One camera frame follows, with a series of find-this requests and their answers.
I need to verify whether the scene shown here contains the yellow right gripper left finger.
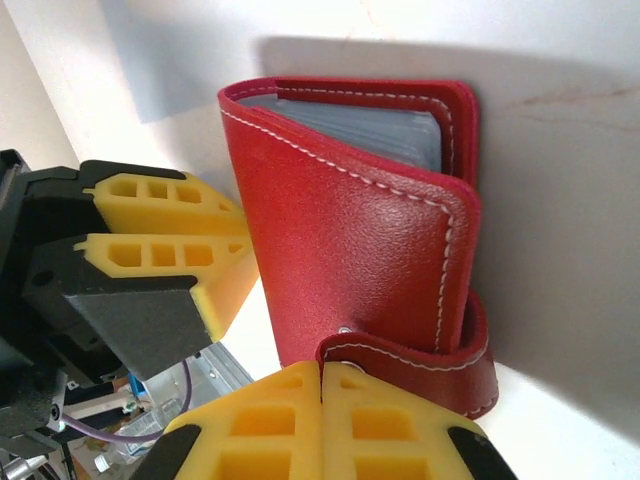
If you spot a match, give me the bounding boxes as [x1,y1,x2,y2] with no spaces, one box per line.
[132,360,324,480]

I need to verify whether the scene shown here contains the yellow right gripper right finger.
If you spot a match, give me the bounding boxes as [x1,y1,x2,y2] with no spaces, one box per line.
[322,363,521,480]

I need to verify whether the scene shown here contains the red leather card holder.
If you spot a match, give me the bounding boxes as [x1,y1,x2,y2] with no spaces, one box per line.
[217,76,501,422]

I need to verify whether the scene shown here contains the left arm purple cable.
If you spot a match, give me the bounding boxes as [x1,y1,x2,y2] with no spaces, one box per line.
[62,357,194,445]

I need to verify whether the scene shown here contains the aluminium front rail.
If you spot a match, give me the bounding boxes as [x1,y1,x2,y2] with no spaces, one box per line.
[192,344,254,401]

